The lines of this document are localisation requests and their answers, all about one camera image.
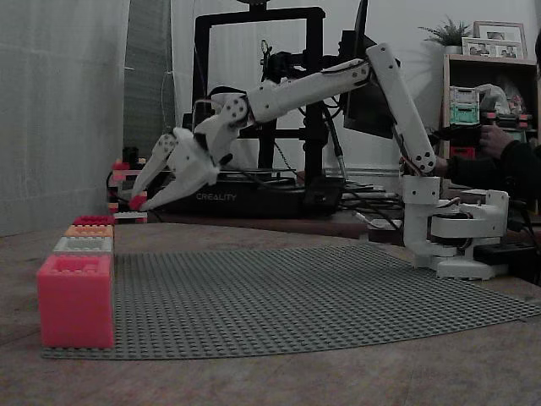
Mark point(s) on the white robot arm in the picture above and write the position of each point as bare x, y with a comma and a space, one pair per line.
304, 89

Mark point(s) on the grey and green plastic crates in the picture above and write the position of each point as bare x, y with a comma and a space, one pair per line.
462, 108

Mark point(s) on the green potted plant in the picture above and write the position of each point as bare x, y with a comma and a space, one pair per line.
450, 34

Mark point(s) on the red white brick tower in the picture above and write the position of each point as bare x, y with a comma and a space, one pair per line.
122, 177

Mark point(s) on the grey studded baseplate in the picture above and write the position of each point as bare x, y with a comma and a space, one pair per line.
274, 304

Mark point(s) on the white brick box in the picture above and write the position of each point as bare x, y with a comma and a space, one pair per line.
67, 246

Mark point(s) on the red brick box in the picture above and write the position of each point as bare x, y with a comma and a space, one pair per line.
91, 220

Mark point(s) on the orange brick box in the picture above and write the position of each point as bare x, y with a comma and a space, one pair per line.
84, 231

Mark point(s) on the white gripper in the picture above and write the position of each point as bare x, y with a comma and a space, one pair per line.
185, 164

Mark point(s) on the wooden shelf unit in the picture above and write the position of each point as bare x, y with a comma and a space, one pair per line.
486, 67

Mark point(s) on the large white photo frame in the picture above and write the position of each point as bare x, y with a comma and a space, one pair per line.
498, 29

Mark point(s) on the black Creality 3D printer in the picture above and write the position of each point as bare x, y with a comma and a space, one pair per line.
236, 199

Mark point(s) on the black computer monitor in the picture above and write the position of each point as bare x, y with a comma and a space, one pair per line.
363, 114

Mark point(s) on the small red brick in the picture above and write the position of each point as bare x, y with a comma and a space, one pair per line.
136, 203

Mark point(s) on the large pink brick box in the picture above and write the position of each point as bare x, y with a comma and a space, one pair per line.
76, 308

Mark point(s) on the small white photo frame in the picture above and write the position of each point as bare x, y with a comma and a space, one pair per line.
486, 48

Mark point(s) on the dark sleeved forearm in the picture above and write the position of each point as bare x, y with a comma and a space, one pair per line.
515, 169

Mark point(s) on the person's hand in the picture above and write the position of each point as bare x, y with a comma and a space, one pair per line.
494, 139

